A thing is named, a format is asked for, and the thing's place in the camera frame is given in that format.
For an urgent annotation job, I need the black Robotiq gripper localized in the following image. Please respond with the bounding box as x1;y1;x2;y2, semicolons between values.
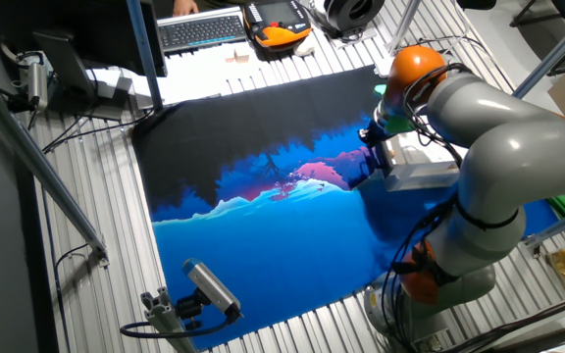
357;117;390;148

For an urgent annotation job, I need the white drawer with black handle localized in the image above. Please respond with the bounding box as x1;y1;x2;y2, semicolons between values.
371;132;414;180

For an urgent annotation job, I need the person's hand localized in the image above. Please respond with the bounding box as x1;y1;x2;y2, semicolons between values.
173;0;199;18

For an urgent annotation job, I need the white power strip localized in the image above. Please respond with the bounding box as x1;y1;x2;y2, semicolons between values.
373;53;397;78

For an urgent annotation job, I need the white plastic object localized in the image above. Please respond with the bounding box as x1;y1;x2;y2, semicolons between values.
294;36;317;58

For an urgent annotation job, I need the black round spool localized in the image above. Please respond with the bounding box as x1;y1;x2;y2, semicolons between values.
322;0;386;33

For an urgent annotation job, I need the orange black teach pendant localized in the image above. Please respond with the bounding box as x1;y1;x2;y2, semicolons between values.
241;0;313;50

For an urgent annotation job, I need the blue landscape printed mat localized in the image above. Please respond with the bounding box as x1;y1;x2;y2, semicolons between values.
131;64;558;350

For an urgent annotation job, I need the white paper sheet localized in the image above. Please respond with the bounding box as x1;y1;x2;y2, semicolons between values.
90;48;244;107

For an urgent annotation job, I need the black computer keyboard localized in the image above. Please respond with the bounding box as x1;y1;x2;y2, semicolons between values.
157;7;248;55

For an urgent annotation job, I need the long aluminium beam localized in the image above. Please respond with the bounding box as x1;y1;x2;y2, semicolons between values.
522;201;565;249
0;68;111;269
512;2;565;99

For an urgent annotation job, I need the grey monitor stand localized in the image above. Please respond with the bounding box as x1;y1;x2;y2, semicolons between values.
31;28;127;123

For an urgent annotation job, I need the black computer monitor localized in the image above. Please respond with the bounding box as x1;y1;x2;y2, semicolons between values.
0;0;169;79

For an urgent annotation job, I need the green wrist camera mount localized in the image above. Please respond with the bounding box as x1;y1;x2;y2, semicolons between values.
373;82;414;134

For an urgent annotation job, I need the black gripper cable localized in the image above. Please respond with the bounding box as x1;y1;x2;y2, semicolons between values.
402;62;475;168

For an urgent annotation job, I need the white cabinet frame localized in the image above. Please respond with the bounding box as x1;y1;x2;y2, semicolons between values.
383;130;461;192

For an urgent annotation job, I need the black robot base cable bundle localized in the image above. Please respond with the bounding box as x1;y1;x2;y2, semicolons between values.
379;193;460;353

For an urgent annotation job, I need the aluminium frame post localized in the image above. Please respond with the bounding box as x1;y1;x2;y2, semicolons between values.
385;0;424;56
125;0;166;112

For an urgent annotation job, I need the black velcro strap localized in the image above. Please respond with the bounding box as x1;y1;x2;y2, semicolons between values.
453;198;522;231
390;239;460;288

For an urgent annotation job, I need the grey camera with blue end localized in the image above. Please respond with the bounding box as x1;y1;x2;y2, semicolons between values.
181;257;244;321

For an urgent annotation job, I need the black floor cable hose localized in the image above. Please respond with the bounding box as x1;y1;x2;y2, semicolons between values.
438;288;565;353

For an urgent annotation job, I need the short aluminium extrusion bracket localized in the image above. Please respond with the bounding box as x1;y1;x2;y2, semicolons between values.
139;286;199;353

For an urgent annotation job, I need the black monitor cable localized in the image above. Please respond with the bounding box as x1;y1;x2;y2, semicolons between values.
41;107;156;154

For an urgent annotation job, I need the black camera cable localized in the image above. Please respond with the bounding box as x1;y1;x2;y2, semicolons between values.
118;313;237;340

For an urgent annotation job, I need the grey mounted camera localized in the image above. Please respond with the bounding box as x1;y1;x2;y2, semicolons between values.
16;50;52;112

